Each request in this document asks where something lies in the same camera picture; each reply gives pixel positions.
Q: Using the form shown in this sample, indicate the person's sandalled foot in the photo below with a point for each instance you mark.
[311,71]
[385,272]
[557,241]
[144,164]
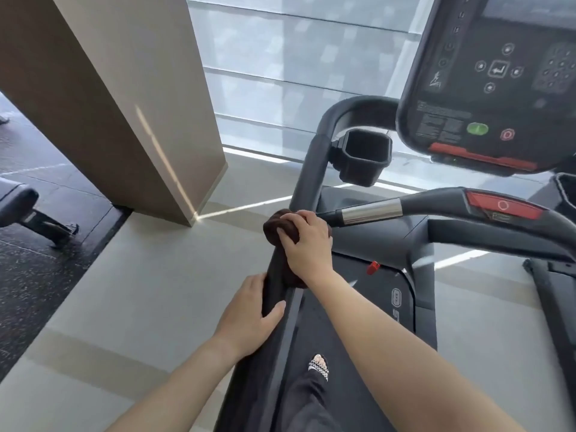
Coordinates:
[318,366]

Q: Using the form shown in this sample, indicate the black treadmill console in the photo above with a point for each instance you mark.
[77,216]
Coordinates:
[472,107]

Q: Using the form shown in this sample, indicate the person's left hand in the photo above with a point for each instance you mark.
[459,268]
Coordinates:
[243,323]

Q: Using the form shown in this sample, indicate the neighbouring black treadmill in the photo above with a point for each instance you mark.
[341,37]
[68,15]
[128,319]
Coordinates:
[558,310]

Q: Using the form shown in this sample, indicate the person's right hand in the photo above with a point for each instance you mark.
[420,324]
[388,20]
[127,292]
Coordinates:
[310,251]

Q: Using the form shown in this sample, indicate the dark brown cleaning cloth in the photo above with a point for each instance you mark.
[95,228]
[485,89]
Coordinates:
[274,227]

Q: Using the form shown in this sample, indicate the person's right forearm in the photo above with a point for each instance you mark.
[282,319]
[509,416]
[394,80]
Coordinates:
[405,355]

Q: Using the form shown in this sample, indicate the black weight bench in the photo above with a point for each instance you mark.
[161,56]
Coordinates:
[18,204]

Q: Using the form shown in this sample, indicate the person's left forearm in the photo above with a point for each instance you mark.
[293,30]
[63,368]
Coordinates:
[180,391]

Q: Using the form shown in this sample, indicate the person's black trousers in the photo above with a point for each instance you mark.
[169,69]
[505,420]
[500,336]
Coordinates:
[306,409]

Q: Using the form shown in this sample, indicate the white window blind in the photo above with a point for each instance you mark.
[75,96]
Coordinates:
[292,62]

